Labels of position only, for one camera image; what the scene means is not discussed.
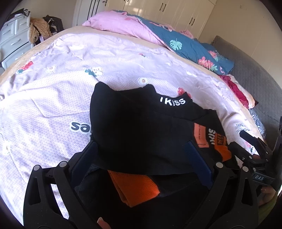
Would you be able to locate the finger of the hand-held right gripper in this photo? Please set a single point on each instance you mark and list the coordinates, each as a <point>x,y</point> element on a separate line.
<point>253,141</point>
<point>241,150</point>

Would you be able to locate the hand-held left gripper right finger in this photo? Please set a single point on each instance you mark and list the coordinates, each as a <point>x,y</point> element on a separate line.
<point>198,163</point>

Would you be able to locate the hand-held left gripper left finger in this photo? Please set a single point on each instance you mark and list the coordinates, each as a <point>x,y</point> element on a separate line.
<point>82,160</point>

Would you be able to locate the black sweater with orange cuffs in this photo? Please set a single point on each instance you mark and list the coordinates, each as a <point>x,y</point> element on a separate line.
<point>132,123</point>

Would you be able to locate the person's right forearm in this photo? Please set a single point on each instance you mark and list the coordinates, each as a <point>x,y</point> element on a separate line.
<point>271,205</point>

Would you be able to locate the person's right hand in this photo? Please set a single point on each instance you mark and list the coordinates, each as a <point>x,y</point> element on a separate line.
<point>267,194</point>

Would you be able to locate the person's left hand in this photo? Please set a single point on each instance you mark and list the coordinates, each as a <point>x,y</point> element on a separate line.
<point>104,224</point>

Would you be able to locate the dark patterned pillow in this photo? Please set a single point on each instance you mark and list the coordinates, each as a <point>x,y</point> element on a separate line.
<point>257,121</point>

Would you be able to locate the red floral pillow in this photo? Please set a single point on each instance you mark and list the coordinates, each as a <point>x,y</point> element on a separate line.
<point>238,90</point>

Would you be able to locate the grey padded headboard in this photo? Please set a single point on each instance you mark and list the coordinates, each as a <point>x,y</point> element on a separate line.
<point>253,72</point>

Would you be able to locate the lilac printed bedsheet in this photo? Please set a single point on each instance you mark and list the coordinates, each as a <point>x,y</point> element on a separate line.
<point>66,66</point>

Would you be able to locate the blue floral quilt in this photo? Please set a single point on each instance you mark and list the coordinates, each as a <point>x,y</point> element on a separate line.
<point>187,46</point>

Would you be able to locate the brown cloth pile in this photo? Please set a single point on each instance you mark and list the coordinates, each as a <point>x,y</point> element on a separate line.
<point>39,28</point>

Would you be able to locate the black bag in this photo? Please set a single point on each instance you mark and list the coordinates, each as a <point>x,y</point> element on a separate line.
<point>55,23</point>

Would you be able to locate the pink pillow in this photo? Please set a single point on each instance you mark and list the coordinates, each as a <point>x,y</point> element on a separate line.
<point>116,24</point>

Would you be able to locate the white drawer cabinet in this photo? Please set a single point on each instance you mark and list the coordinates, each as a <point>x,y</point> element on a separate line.
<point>13,37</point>

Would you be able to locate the white wardrobe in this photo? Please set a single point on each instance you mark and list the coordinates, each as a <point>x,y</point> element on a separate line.
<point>176,15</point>

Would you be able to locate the white door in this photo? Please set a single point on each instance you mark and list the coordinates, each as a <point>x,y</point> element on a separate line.
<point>88,12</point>

